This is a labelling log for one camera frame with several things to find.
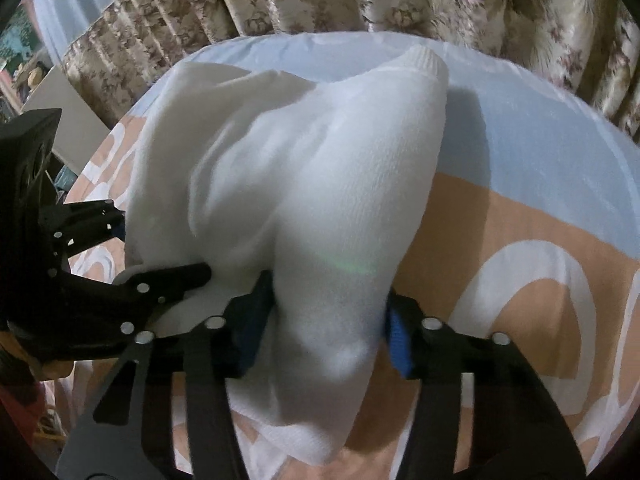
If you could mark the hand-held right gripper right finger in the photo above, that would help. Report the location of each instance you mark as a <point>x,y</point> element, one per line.
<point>400,347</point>

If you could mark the white sheer curtain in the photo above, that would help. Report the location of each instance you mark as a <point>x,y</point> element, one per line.
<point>75,0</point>

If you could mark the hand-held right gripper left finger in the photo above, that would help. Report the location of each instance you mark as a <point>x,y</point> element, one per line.
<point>246,350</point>

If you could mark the white knit sweater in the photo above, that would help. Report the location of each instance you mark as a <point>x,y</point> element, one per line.
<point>325,185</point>

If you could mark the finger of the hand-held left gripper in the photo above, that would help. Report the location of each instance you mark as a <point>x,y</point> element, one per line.
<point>85,225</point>
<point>155,285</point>

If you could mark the blue and orange bed sheet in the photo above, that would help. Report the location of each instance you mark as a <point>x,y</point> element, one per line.
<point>525,160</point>

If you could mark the green wall picture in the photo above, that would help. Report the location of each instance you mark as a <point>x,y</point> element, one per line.
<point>17,40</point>

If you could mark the person's left forearm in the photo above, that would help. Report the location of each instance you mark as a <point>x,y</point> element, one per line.
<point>20,402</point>

